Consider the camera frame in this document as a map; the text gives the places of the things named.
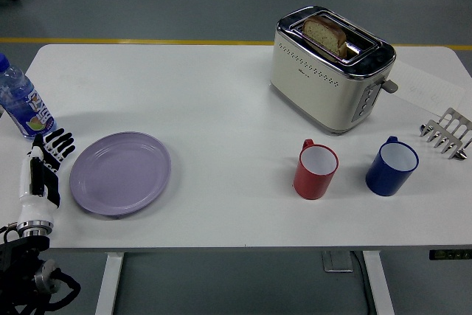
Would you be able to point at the steel toast rack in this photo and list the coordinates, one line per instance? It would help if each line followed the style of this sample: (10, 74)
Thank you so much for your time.
(448, 132)

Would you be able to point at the red enamel mug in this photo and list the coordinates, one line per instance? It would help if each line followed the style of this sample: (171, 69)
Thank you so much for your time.
(314, 169)

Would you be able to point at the white table leg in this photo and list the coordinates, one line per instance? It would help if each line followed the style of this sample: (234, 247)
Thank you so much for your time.
(109, 283)
(378, 283)

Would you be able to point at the lilac round plate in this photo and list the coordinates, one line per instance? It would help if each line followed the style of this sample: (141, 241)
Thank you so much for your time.
(120, 173)

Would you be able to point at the brown bread slice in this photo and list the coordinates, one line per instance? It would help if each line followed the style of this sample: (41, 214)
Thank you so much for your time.
(326, 34)

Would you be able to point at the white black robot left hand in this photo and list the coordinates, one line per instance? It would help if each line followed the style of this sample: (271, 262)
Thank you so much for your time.
(28, 182)

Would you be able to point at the clear plastic water bottle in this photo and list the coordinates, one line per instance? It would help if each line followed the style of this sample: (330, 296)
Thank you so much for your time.
(22, 101)

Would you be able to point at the white paper sheet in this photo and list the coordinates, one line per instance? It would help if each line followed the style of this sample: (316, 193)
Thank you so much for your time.
(424, 86)

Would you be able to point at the grey floor socket box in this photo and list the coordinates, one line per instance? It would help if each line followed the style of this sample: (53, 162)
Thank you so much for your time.
(337, 261)

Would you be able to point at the blue enamel mug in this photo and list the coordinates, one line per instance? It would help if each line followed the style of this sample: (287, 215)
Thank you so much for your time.
(391, 167)

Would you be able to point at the black desk control panel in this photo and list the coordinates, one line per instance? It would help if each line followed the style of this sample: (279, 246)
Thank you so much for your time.
(450, 254)

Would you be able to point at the cream chrome toaster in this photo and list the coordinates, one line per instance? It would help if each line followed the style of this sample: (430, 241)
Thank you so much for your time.
(332, 79)

